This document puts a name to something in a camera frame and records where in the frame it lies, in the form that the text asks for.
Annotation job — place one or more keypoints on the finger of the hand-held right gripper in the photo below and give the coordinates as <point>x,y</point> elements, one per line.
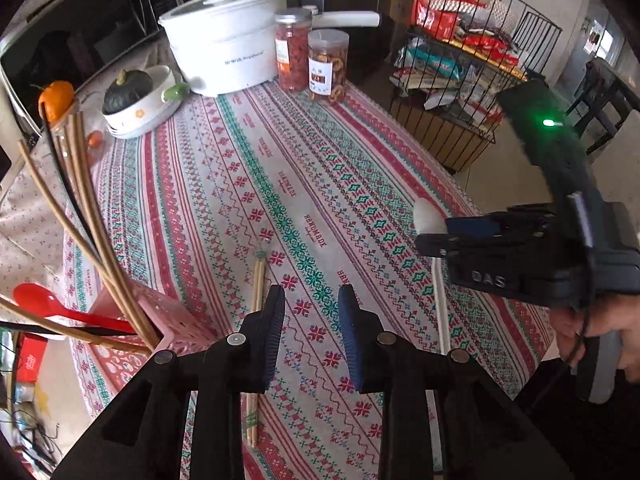
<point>460,246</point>
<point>470,225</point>

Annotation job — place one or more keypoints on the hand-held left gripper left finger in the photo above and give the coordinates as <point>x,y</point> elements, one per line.
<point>270,335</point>

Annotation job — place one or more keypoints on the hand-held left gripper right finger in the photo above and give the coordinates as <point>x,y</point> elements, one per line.
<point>352,340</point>

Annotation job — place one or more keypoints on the white plastic spoon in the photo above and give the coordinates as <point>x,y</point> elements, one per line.
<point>427,217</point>

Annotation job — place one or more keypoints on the green-tipped wooden chopstick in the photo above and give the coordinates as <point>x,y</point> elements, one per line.
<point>261,285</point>

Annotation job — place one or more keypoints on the pink utensil holder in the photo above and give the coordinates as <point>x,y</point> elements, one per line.
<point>170,320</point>

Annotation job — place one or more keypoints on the red plastic spoon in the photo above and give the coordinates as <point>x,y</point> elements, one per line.
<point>35,297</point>

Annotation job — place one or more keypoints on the bundle of wooden chopsticks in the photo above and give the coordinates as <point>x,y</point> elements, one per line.
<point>75,150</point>

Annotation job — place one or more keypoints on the person's right hand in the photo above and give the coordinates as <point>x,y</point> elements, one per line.
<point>625,325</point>

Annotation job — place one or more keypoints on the striped patterned tablecloth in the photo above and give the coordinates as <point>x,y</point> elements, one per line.
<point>325,185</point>

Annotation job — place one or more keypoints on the dark wooden chair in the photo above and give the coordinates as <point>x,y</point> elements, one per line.
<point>605,100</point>

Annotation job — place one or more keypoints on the heap of red snack packets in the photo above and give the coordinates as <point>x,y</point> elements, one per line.
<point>440,10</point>

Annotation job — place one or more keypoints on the red box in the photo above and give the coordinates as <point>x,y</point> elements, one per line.
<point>31,360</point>

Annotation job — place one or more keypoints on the clear jar of red snacks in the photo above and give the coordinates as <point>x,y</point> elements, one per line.
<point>293,55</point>

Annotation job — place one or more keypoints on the small-flower print table cover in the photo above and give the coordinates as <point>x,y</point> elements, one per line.
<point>30,240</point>

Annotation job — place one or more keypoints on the small red tomato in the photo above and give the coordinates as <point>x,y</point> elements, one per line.
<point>95,139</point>

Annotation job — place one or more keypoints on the dark green kabocha squash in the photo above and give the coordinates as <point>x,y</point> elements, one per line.
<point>127,92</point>

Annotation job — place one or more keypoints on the white electric cooking pot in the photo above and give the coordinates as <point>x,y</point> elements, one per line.
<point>220,55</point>

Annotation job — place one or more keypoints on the orange fruit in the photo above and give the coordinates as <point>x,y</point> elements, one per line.
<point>56,100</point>

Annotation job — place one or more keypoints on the black glass-door microwave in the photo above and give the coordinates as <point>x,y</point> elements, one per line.
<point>75,35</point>

